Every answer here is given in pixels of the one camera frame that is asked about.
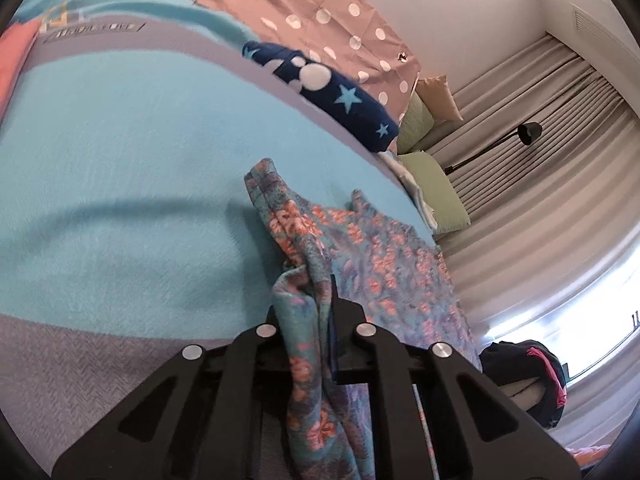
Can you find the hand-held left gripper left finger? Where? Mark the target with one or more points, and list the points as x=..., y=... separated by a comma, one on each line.
x=260, y=355

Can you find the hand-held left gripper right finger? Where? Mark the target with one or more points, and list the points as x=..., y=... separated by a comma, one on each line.
x=334, y=345

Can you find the teal floral small garment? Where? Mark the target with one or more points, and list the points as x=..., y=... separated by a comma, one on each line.
x=380, y=260

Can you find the white bed sheet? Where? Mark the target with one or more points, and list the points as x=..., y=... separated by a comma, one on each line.
x=415, y=185

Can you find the dark clothing pile with pink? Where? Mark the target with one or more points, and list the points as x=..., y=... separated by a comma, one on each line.
x=515, y=360

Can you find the large green pillow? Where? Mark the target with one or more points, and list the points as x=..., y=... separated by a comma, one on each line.
x=440, y=190

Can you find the navy star print blanket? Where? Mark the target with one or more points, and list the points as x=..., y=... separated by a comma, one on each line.
x=350, y=110

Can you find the small green pillow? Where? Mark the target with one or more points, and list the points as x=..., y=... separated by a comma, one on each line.
x=415, y=122

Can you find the light blue grey blanket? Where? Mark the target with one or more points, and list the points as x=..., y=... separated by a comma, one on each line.
x=125, y=160

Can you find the grey curtain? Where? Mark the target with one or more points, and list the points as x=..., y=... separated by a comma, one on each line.
x=550, y=200

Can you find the beige pillow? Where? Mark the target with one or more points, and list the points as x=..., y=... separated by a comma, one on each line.
x=440, y=95

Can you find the orange cloth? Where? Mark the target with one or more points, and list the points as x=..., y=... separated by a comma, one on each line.
x=592, y=456

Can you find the black floor lamp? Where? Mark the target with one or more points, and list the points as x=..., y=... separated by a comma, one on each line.
x=530, y=132

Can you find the white wall vent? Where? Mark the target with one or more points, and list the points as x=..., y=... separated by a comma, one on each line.
x=597, y=30

